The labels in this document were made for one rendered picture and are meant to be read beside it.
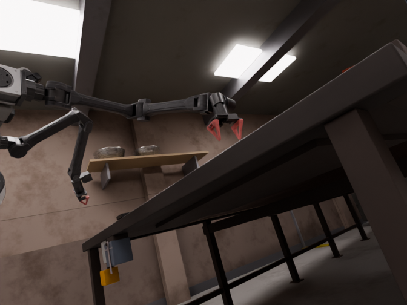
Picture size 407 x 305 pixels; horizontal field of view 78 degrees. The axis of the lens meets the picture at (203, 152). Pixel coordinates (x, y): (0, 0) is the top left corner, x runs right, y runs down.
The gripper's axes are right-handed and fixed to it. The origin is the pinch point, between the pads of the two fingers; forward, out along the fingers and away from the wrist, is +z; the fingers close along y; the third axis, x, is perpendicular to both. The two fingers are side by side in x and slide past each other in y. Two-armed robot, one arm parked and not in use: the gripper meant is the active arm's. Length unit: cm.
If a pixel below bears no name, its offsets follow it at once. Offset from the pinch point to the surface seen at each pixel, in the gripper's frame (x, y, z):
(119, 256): -71, 36, 30
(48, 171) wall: -295, 76, -105
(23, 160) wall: -293, 102, -123
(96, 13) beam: -93, 22, -171
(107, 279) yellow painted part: -91, 41, 40
